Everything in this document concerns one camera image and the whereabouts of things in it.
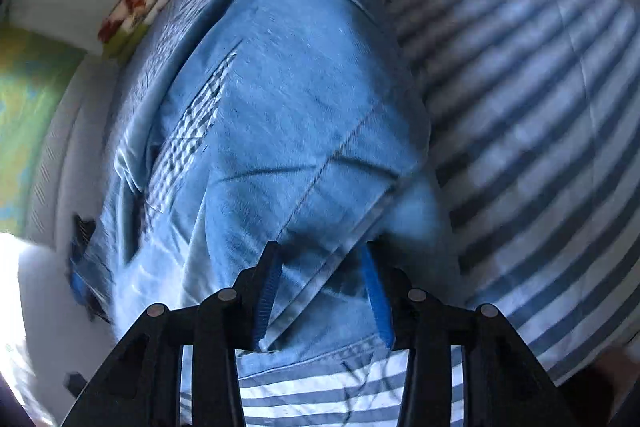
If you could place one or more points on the light blue denim jeans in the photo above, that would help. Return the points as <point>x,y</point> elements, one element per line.
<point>300,107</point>

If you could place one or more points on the bright window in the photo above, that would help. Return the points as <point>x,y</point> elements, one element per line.
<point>12,307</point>

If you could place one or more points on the landscape wall poster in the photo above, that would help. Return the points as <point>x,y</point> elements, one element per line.
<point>30,107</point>

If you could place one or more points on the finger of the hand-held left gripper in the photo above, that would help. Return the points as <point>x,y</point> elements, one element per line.
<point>79,279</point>

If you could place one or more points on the blue white striped bedspread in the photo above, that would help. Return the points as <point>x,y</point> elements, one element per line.
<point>525,107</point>

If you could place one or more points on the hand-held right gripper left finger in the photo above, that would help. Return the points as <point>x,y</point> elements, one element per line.
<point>265,292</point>

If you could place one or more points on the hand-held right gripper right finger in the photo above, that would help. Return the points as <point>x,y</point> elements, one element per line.
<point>377,302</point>

